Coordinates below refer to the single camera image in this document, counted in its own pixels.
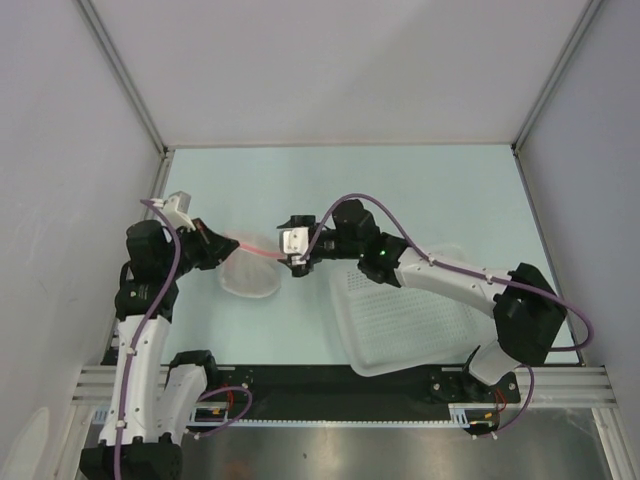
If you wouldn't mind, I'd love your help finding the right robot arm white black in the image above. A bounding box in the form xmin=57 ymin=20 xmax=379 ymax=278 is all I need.
xmin=278 ymin=197 xmax=567 ymax=401

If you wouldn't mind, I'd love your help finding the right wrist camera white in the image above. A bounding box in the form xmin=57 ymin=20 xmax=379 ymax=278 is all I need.
xmin=279 ymin=227 xmax=310 ymax=256

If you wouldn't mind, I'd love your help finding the white slotted cable duct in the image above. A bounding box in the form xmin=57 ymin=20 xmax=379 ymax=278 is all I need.
xmin=92 ymin=402 xmax=501 ymax=429

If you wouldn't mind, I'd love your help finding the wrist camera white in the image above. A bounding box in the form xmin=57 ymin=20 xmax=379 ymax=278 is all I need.
xmin=160 ymin=191 xmax=195 ymax=231
xmin=279 ymin=227 xmax=310 ymax=256

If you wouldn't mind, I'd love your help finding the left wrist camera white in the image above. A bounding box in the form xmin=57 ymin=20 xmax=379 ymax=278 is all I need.
xmin=160 ymin=191 xmax=195 ymax=231

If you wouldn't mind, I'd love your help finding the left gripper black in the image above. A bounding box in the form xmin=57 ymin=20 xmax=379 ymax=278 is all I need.
xmin=161 ymin=217 xmax=239 ymax=279

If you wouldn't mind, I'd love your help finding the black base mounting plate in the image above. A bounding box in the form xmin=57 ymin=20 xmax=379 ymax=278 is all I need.
xmin=217 ymin=365 xmax=521 ymax=418

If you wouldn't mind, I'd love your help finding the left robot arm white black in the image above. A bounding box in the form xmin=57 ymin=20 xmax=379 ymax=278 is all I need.
xmin=79 ymin=219 xmax=240 ymax=479

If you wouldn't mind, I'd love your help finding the white perforated plastic tray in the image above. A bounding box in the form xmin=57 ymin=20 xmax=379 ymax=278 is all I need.
xmin=329 ymin=263 xmax=495 ymax=377

